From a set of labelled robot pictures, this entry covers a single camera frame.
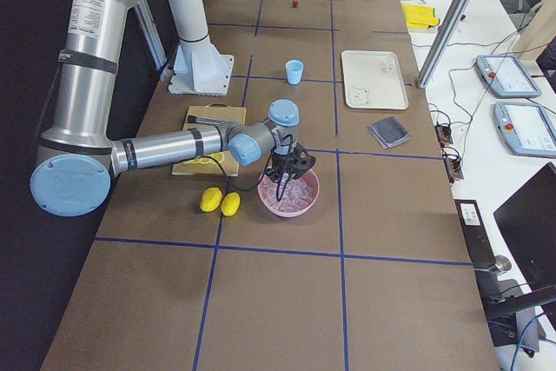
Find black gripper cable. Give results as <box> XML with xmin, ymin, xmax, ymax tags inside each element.
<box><xmin>203</xmin><ymin>134</ymin><xmax>295</xmax><ymax>192</ymax></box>

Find grey folded cloth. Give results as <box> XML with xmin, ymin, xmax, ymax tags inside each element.
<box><xmin>368</xmin><ymin>116</ymin><xmax>411</xmax><ymax>149</ymax></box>

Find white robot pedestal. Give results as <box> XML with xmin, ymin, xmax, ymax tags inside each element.
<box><xmin>168</xmin><ymin>0</ymin><xmax>235</xmax><ymax>96</ymax></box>

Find cream bear tray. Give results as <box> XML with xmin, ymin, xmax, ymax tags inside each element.
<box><xmin>341</xmin><ymin>50</ymin><xmax>409</xmax><ymax>110</ymax></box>

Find wooden cutting board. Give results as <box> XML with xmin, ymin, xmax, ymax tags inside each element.
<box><xmin>172</xmin><ymin>105</ymin><xmax>246</xmax><ymax>176</ymax></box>

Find teach pendant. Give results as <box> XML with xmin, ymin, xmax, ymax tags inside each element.
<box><xmin>493</xmin><ymin>102</ymin><xmax>555</xmax><ymax>158</ymax></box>
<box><xmin>476</xmin><ymin>53</ymin><xmax>542</xmax><ymax>98</ymax></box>

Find lemon slices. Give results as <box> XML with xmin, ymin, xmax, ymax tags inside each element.
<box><xmin>184</xmin><ymin>152</ymin><xmax>225</xmax><ymax>166</ymax></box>

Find aluminium frame post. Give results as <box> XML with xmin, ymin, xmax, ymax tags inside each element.
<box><xmin>416</xmin><ymin>0</ymin><xmax>470</xmax><ymax>89</ymax></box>

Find pink bowl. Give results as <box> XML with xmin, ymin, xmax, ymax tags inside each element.
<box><xmin>257</xmin><ymin>169</ymin><xmax>320</xmax><ymax>217</ymax></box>

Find light blue plastic cup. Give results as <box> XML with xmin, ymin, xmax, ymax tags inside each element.
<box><xmin>285</xmin><ymin>59</ymin><xmax>304</xmax><ymax>85</ymax></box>

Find yellow cloth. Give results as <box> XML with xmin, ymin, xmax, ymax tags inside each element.
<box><xmin>401</xmin><ymin>3</ymin><xmax>440</xmax><ymax>30</ymax></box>

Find black laptop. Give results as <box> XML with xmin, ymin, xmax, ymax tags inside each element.
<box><xmin>494</xmin><ymin>162</ymin><xmax>555</xmax><ymax>289</ymax></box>

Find orange relay board far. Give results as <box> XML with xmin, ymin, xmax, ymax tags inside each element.
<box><xmin>434</xmin><ymin>124</ymin><xmax>453</xmax><ymax>147</ymax></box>

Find yellow lemon far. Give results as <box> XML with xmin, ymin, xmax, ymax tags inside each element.
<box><xmin>199</xmin><ymin>187</ymin><xmax>223</xmax><ymax>212</ymax></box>

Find clear ice cubes pile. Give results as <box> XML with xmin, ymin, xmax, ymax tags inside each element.
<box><xmin>261</xmin><ymin>180</ymin><xmax>314</xmax><ymax>213</ymax></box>

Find black steel tube tool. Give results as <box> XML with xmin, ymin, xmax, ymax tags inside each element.
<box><xmin>186</xmin><ymin>115</ymin><xmax>226</xmax><ymax>125</ymax></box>

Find far teach pendant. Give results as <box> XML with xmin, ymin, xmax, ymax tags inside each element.
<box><xmin>476</xmin><ymin>53</ymin><xmax>542</xmax><ymax>98</ymax></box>

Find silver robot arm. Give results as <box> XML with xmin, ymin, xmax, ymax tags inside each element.
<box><xmin>30</xmin><ymin>0</ymin><xmax>315</xmax><ymax>217</ymax></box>

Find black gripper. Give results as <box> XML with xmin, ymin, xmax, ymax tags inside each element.
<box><xmin>265</xmin><ymin>144</ymin><xmax>316</xmax><ymax>183</ymax></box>

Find near teach pendant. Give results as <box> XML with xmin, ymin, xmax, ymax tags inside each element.
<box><xmin>493</xmin><ymin>102</ymin><xmax>555</xmax><ymax>158</ymax></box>

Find orange relay board near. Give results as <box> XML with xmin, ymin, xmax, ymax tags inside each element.
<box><xmin>443</xmin><ymin>154</ymin><xmax>464</xmax><ymax>183</ymax></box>

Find yellow lemon near bowl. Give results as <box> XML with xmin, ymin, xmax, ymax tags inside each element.
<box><xmin>220</xmin><ymin>192</ymin><xmax>241</xmax><ymax>217</ymax></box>

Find orange relay board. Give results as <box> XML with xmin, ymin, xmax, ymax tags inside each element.
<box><xmin>443</xmin><ymin>154</ymin><xmax>464</xmax><ymax>183</ymax></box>
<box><xmin>434</xmin><ymin>124</ymin><xmax>453</xmax><ymax>147</ymax></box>

